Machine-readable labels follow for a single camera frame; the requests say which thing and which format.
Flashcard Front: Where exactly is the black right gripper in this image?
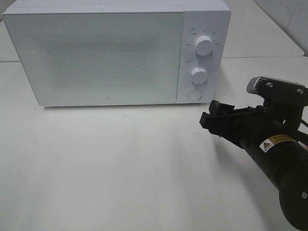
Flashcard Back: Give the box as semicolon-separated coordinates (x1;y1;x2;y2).
199;100;304;169

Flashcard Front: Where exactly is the round white door-release button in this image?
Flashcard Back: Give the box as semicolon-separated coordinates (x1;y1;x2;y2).
188;89;202;101

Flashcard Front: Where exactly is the white microwave door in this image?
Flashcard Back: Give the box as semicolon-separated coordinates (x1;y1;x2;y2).
3;13;182;106

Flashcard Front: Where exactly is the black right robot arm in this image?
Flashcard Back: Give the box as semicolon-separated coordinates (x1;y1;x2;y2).
200;100;308;231

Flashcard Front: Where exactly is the lower white microwave knob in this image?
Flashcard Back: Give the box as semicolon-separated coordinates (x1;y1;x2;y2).
191;67;208;85

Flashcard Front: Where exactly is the white microwave knob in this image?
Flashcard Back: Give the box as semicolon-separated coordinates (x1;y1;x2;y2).
191;67;208;85
194;35;214;56

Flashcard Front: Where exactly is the upper white microwave knob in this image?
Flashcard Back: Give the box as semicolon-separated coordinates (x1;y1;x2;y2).
194;35;214;56

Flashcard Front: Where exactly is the white microwave oven body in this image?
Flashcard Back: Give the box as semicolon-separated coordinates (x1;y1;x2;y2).
2;0;231;105

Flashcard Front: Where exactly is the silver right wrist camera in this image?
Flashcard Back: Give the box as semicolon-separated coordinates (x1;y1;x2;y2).
246;76;308;107

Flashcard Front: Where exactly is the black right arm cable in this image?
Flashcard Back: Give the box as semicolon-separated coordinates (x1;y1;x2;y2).
297;120;308;145

